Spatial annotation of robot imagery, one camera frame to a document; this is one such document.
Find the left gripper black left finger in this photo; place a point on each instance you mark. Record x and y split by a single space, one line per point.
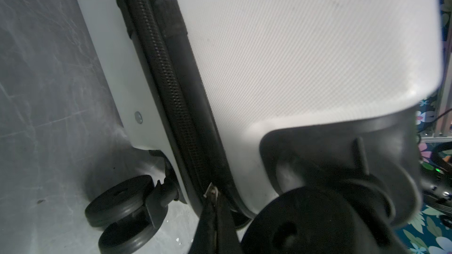
205 240

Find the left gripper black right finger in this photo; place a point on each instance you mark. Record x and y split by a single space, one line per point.
227 241

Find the white hard-shell suitcase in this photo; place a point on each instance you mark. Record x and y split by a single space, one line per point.
302 113

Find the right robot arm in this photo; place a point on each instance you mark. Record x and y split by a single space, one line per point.
436 179

